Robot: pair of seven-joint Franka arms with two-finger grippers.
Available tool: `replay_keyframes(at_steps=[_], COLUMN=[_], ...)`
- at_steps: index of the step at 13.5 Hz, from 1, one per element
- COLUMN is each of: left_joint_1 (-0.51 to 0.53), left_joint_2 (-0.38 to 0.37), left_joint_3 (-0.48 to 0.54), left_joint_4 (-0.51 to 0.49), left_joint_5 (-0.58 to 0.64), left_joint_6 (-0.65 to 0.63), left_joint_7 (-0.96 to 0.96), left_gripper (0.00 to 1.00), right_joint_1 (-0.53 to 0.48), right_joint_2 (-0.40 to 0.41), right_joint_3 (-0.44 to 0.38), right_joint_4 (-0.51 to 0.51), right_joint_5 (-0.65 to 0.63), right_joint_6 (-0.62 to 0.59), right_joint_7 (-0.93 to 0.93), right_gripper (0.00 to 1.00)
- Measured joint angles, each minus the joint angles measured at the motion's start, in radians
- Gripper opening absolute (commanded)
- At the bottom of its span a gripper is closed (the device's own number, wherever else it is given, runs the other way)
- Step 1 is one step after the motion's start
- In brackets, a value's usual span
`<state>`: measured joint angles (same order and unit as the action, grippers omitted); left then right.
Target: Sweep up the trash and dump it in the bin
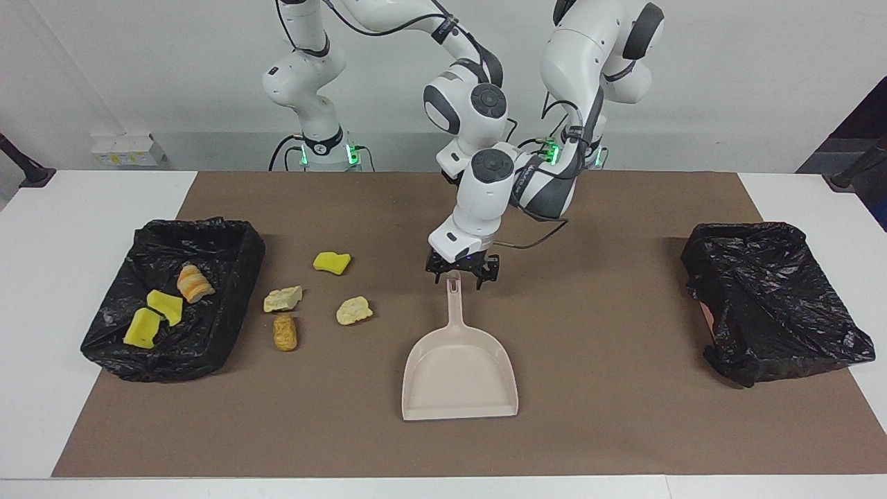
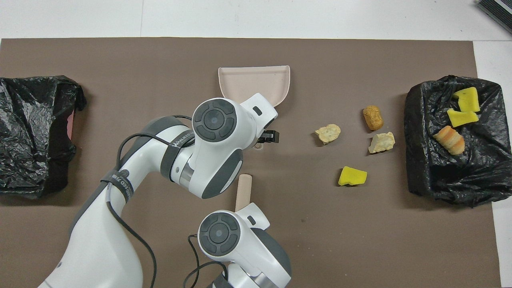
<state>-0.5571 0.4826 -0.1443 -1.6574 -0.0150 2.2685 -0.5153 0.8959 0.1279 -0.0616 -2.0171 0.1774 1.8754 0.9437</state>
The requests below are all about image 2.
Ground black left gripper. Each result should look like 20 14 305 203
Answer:
257 130 279 144

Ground round pale bread chunk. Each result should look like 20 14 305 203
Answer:
314 124 342 145

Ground beige plastic dustpan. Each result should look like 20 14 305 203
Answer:
218 65 291 150

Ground beige hand brush black bristles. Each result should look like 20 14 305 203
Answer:
235 174 253 212

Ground blocky yellow sponge piece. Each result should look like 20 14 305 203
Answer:
338 166 368 186

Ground brown bread nugget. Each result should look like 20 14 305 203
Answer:
363 105 384 131

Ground angular pale bread chunk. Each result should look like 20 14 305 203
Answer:
368 132 396 154

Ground orange striped bread roll piece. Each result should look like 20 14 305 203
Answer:
433 125 466 155

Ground wedge yellow sponge piece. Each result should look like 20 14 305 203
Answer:
447 108 479 128

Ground notched yellow sponge piece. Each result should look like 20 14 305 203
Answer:
452 87 480 113

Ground black-bagged pink bin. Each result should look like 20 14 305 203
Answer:
0 75 87 200

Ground large brown table mat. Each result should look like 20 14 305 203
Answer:
0 38 501 288

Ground dark grey ribbed device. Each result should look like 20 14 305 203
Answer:
476 0 512 24

